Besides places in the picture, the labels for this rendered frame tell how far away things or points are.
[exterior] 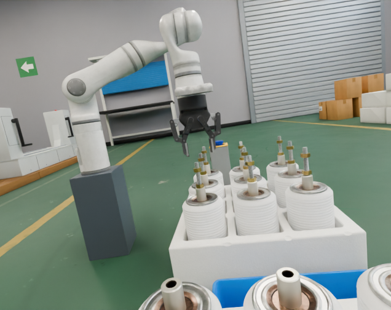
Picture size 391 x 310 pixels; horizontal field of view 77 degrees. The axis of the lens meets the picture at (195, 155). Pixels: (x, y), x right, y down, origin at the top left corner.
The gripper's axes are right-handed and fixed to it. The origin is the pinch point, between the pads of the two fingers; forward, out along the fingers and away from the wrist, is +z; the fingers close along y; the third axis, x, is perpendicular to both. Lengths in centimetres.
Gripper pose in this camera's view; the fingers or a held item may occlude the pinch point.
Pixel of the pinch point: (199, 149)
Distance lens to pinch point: 66.7
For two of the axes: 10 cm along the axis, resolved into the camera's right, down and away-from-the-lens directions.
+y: -9.8, 1.7, -1.2
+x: 1.5, 1.5, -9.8
